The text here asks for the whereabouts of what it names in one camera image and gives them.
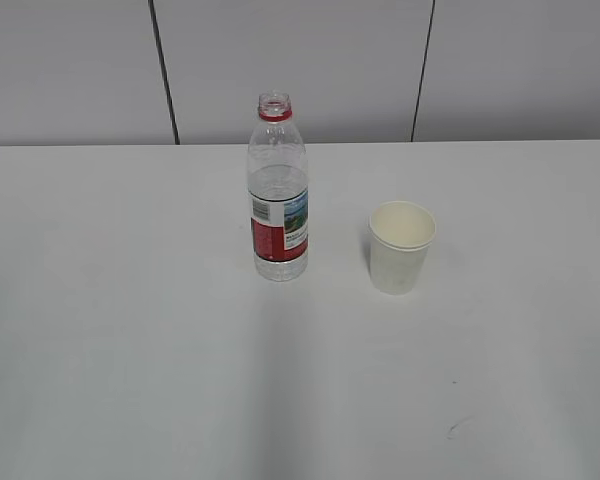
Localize white paper cup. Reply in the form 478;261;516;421
368;201;436;295

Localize clear plastic water bottle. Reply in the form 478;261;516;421
247;91;309;282

